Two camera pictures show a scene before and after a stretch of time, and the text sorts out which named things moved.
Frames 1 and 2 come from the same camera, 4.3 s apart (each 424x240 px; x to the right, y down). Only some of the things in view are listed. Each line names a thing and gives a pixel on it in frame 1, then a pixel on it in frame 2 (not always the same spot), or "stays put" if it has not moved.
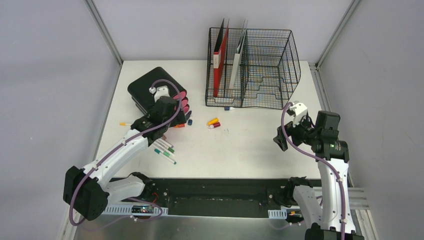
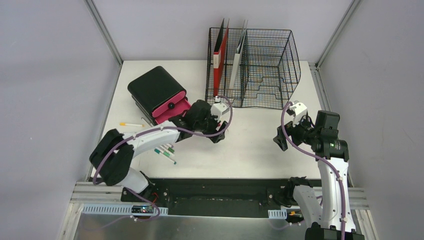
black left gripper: (178, 117) -> (214, 131)
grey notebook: (238, 56) stays put
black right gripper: (291, 131) stays put
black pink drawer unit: (139, 89) stays put
